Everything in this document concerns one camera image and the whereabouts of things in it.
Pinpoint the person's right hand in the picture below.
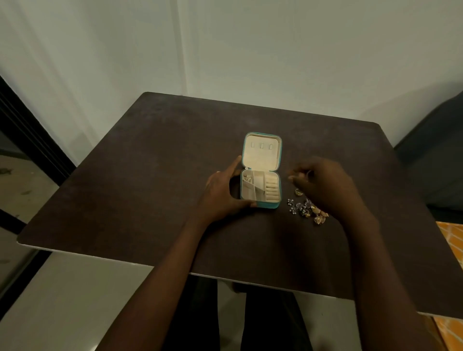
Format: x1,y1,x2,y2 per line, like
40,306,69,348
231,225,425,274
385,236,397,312
287,156,369,223

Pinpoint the person's left hand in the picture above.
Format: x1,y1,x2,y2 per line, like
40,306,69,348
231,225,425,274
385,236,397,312
204,155,258,223

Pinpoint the pile of small jewellery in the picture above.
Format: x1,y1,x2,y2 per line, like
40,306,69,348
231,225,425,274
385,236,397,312
287,198,313,217

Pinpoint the teal jewellery box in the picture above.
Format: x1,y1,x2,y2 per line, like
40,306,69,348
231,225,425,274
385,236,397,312
240,132,283,210

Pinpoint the person's left forearm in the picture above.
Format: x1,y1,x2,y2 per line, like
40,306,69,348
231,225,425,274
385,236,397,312
95,213,221,351

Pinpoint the person's right forearm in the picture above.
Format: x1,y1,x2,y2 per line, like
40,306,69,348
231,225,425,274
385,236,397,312
340,209,448,351

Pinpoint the person's left leg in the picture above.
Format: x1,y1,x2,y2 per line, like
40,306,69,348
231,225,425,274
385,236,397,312
163,274,221,351

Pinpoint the person's leg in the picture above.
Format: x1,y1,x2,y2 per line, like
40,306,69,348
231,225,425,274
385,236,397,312
163,274,221,351
231,283,313,351

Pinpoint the person's right leg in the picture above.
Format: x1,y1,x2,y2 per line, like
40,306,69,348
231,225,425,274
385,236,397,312
231,283,313,351

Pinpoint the orange patterned cloth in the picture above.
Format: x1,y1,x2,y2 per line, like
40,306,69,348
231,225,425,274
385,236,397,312
432,221,463,351

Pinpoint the black door frame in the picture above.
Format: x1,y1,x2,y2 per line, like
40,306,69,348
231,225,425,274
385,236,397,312
0,75,76,321

